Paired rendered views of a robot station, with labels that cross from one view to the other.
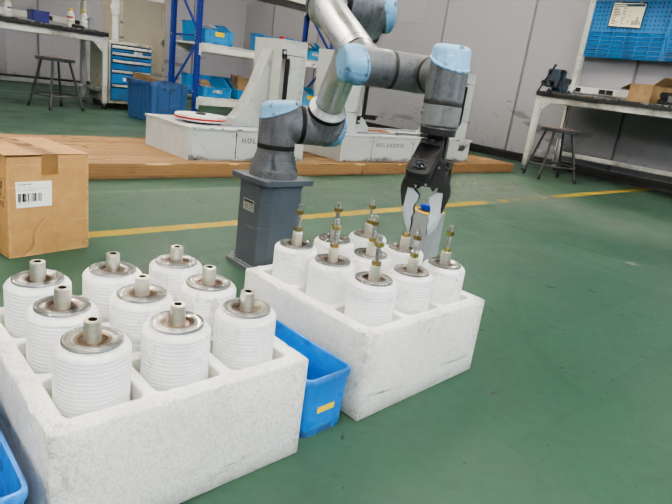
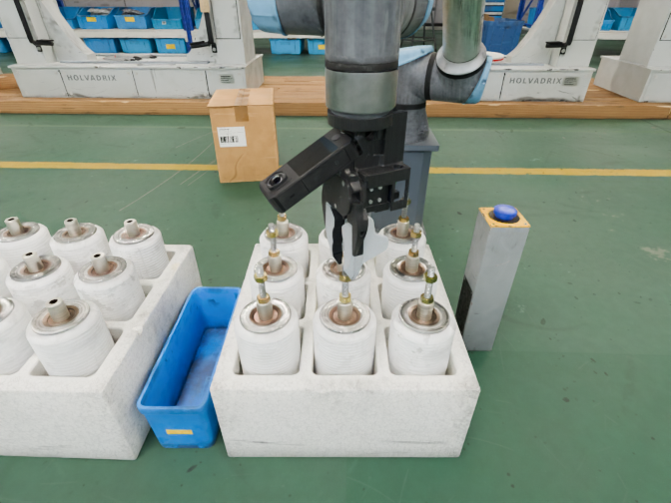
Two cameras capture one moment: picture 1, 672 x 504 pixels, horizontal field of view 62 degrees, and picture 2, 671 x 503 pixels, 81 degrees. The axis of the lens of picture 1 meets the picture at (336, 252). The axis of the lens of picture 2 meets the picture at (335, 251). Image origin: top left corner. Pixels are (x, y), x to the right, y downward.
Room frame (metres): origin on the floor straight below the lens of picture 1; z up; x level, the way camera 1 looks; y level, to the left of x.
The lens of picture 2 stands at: (0.81, -0.47, 0.66)
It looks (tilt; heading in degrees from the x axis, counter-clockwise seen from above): 34 degrees down; 46
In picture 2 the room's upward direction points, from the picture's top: straight up
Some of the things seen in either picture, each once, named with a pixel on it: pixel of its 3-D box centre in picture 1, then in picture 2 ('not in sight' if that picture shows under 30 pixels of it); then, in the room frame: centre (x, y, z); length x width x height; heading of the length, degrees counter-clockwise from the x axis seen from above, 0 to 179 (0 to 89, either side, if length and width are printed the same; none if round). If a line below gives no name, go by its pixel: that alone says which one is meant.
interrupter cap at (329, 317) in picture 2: (411, 270); (344, 315); (1.12, -0.16, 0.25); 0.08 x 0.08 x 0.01
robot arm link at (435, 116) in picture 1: (438, 117); (358, 90); (1.13, -0.16, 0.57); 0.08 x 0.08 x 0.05
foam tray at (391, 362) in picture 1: (360, 319); (342, 334); (1.20, -0.08, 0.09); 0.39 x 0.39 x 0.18; 46
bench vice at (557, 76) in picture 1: (556, 79); not in sight; (5.52, -1.81, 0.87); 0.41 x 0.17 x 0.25; 134
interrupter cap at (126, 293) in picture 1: (142, 293); (36, 267); (0.81, 0.29, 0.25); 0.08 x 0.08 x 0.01
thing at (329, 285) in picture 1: (327, 300); (280, 307); (1.12, 0.00, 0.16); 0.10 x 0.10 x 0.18
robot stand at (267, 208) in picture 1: (268, 221); (397, 182); (1.74, 0.23, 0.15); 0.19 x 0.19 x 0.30; 44
